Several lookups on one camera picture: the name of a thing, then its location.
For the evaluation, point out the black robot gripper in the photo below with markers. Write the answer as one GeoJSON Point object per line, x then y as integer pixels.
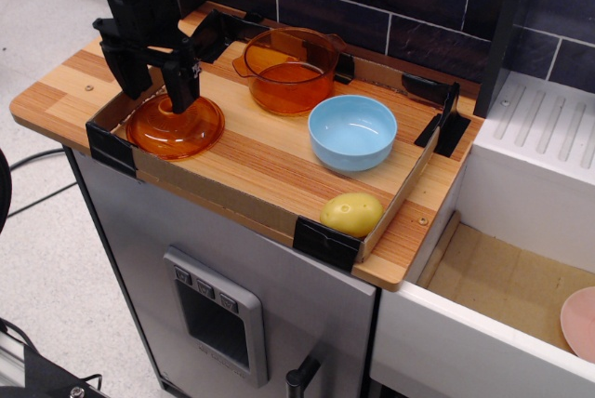
{"type": "Point", "coordinates": [141, 33]}

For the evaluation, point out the orange transparent pot lid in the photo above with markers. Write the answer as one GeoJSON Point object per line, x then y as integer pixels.
{"type": "Point", "coordinates": [156, 129]}

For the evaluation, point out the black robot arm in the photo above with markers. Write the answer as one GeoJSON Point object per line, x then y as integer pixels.
{"type": "Point", "coordinates": [145, 33]}

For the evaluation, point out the orange transparent pot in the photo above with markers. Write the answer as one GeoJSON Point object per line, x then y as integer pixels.
{"type": "Point", "coordinates": [290, 70]}

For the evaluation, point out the cardboard fence with black tape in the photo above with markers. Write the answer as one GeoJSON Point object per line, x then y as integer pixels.
{"type": "Point", "coordinates": [264, 174]}

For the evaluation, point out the light blue bowl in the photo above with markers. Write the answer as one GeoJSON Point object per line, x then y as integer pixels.
{"type": "Point", "coordinates": [352, 133]}

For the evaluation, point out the yellow toy potato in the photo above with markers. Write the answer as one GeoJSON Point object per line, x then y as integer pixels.
{"type": "Point", "coordinates": [355, 214]}

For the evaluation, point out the silver toy dishwasher cabinet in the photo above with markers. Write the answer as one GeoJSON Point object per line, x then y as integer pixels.
{"type": "Point", "coordinates": [224, 311]}

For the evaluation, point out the white toy sink unit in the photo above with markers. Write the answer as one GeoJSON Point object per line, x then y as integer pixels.
{"type": "Point", "coordinates": [479, 315]}

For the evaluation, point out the pink plate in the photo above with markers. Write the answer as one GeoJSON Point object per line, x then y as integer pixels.
{"type": "Point", "coordinates": [577, 323]}

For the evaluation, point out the black camera mount foreground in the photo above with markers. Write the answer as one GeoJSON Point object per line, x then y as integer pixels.
{"type": "Point", "coordinates": [25, 372]}

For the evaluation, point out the black oven door handle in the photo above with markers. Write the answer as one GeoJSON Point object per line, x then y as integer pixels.
{"type": "Point", "coordinates": [298, 380]}

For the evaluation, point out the black upright post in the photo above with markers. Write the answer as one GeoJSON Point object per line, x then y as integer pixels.
{"type": "Point", "coordinates": [495, 73]}

